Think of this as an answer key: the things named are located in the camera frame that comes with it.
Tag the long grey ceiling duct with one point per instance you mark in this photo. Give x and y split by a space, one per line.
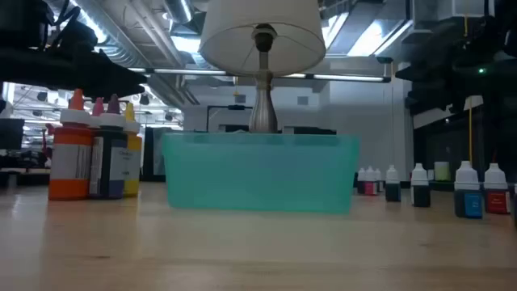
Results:
121 36

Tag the long linear ceiling light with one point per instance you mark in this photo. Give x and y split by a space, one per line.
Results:
190 71

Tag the white ceiling air unit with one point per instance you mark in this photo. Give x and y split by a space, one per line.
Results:
436 8

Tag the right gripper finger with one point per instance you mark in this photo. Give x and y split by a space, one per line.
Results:
436 101
428 72

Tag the small pink dye bottle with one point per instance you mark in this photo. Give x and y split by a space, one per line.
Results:
370 188

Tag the black hanging spotlight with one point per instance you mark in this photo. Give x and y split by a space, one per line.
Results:
169 117
144 99
42 96

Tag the large yellow food colouring bottle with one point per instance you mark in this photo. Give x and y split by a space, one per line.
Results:
133 161

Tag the small black dye bottle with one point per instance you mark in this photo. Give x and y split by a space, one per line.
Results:
421 196

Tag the teal translucent plastic bin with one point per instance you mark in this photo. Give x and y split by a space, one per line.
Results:
258 178

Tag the silver round ventilation duct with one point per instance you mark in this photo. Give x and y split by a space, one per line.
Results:
179 10

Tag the small red-label dye bottle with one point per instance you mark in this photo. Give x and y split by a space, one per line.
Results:
497 202

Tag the large orange food colouring bottle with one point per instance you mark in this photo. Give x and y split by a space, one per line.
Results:
70 141

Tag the grey square wall box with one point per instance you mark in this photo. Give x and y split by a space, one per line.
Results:
303 100
240 98

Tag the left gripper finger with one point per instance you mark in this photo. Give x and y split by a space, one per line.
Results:
117 91
107 68

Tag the small white cup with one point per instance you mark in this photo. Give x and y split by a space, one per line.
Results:
431 175

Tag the small blue-label dye bottle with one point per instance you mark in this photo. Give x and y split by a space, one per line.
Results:
466 202

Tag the small green dye bottle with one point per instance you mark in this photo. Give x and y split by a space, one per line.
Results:
392 192

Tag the dark grey partition panel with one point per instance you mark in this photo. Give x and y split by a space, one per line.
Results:
151 153

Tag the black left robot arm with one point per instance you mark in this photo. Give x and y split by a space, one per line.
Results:
20 64

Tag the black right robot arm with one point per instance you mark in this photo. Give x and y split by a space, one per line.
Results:
497 72

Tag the large purple food colouring bottle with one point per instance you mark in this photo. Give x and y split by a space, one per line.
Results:
107 161

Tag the table lamp white shade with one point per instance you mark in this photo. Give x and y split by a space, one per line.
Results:
226 40

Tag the black bent tube stand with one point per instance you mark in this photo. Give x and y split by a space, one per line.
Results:
230 107

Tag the black monitor screen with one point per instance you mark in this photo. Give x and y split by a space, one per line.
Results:
11 133

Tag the light green cup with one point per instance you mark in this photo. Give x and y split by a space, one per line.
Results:
442 171

